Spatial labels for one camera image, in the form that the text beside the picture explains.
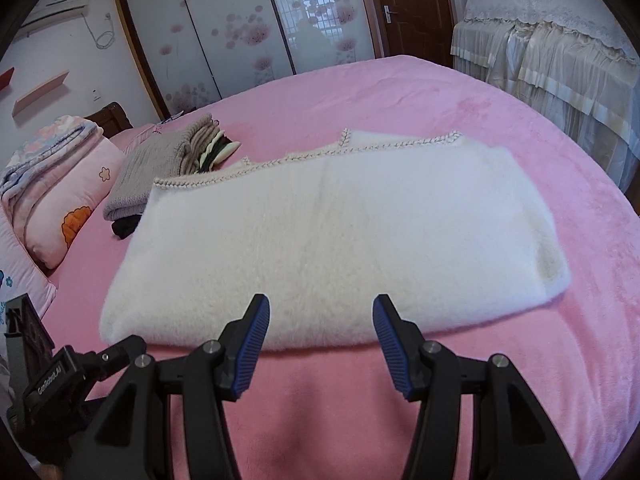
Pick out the dark wooden headboard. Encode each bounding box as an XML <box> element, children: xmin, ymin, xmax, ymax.
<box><xmin>87</xmin><ymin>102</ymin><xmax>132</xmax><ymax>139</ymax></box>

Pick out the cream lace covered furniture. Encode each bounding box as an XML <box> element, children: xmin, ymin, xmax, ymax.
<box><xmin>450</xmin><ymin>0</ymin><xmax>639</xmax><ymax>191</ymax></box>

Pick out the floral sliding wardrobe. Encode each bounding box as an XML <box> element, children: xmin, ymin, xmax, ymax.
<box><xmin>115</xmin><ymin>0</ymin><xmax>380</xmax><ymax>118</ymax></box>

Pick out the person's left hand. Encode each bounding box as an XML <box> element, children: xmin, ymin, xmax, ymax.
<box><xmin>36</xmin><ymin>464</ymin><xmax>63</xmax><ymax>480</ymax></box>

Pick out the pink wall shelf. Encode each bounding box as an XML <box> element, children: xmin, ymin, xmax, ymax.
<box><xmin>12</xmin><ymin>70</ymin><xmax>70</xmax><ymax>117</ymax></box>

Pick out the white air conditioner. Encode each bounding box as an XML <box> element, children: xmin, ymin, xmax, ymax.
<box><xmin>17</xmin><ymin>0</ymin><xmax>91</xmax><ymax>36</ymax></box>

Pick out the folded black garment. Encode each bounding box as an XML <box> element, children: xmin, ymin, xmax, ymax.
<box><xmin>110</xmin><ymin>130</ymin><xmax>241</xmax><ymax>240</ymax></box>

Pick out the pink embroidered pillow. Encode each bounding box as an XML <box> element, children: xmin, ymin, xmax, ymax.
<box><xmin>0</xmin><ymin>209</ymin><xmax>56</xmax><ymax>318</ymax></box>

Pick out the red wall shelf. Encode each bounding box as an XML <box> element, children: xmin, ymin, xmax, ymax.
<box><xmin>0</xmin><ymin>67</ymin><xmax>14</xmax><ymax>91</ymax></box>

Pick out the pastel folded blanket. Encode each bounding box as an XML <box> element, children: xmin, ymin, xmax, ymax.
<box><xmin>1</xmin><ymin>115</ymin><xmax>103</xmax><ymax>216</ymax></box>

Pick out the brown wooden door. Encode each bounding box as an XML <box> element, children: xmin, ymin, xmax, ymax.
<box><xmin>373</xmin><ymin>0</ymin><xmax>454</xmax><ymax>67</ymax></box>

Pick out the white fluffy cardigan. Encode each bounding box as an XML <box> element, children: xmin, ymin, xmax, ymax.
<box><xmin>100</xmin><ymin>131</ymin><xmax>570</xmax><ymax>350</ymax></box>

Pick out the pink folded quilt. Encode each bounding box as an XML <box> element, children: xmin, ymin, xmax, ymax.
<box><xmin>12</xmin><ymin>139</ymin><xmax>125</xmax><ymax>270</ymax></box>

